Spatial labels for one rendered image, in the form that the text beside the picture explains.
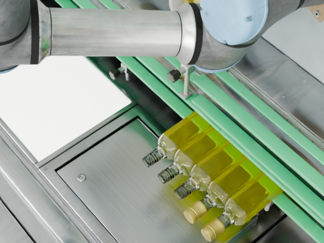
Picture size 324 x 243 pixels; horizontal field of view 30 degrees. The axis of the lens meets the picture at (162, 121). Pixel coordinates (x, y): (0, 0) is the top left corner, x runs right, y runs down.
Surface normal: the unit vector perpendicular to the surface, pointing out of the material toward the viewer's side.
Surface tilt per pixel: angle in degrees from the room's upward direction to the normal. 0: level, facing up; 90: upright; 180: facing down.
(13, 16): 92
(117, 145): 90
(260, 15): 86
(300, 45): 0
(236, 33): 7
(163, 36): 73
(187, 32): 40
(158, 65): 90
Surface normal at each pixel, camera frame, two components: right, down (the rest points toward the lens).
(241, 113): 0.02, -0.60
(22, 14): 0.88, 0.39
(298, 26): -0.76, 0.52
